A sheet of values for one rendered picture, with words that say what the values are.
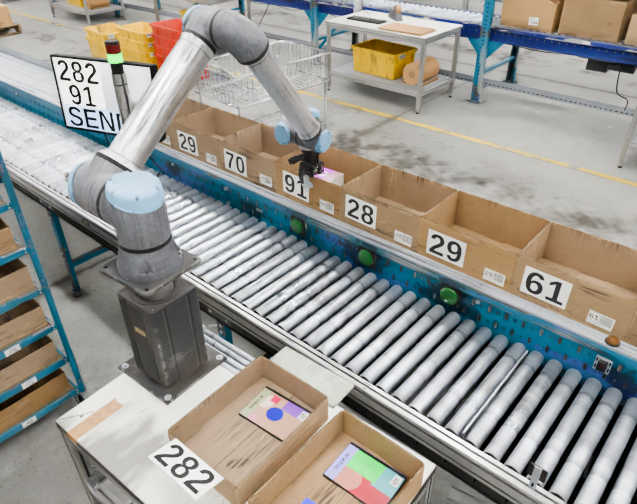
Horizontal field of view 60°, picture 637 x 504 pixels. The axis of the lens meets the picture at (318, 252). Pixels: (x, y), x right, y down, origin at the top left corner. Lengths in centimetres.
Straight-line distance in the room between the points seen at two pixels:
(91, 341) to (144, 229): 184
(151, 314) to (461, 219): 135
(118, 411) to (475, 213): 153
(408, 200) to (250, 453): 135
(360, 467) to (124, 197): 97
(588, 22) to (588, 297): 452
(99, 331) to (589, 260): 253
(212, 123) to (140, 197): 182
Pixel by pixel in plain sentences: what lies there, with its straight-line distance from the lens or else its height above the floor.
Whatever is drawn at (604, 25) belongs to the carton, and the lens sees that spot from 621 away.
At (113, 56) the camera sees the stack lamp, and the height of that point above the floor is 161.
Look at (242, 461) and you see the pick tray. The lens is 170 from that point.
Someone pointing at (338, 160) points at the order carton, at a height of 99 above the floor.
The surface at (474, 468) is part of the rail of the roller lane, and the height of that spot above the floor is 71.
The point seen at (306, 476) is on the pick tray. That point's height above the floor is 76.
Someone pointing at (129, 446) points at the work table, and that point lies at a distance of 181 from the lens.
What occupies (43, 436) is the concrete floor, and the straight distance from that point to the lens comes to 298.
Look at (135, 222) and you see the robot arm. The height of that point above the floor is 136.
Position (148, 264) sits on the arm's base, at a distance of 164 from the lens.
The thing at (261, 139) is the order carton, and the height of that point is 96.
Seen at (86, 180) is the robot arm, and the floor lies 142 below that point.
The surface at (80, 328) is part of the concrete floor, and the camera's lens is 348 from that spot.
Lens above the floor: 213
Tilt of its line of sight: 34 degrees down
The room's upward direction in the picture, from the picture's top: 1 degrees counter-clockwise
